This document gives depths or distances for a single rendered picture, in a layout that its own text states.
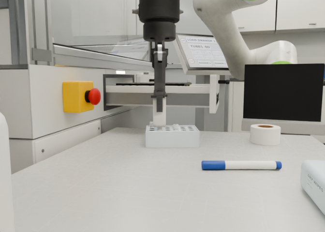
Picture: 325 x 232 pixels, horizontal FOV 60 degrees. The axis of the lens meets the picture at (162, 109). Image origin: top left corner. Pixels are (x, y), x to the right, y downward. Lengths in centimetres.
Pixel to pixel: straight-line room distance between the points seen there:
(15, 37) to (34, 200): 32
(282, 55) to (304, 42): 337
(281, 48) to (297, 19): 300
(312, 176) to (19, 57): 54
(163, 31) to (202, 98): 27
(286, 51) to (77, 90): 90
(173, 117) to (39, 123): 218
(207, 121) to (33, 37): 142
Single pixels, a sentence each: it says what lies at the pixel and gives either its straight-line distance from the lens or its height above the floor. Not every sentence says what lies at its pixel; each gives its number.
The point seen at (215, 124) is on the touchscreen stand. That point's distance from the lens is 191.
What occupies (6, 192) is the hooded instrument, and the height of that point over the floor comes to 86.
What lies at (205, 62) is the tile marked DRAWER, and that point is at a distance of 176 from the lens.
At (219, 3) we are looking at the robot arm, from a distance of 104.
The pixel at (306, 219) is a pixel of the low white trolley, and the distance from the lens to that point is 38.
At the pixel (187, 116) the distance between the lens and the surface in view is 269.
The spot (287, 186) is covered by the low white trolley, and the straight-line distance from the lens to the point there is 47.
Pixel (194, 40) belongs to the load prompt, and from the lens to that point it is 187.
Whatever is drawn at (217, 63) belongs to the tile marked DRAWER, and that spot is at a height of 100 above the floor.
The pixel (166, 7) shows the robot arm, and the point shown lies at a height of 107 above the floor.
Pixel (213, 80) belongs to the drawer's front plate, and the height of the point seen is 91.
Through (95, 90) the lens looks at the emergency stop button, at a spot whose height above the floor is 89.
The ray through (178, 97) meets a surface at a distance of 83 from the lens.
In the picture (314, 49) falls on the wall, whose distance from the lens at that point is 464.
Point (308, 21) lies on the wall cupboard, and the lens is 431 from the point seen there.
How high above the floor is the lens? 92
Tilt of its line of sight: 7 degrees down
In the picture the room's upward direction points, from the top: straight up
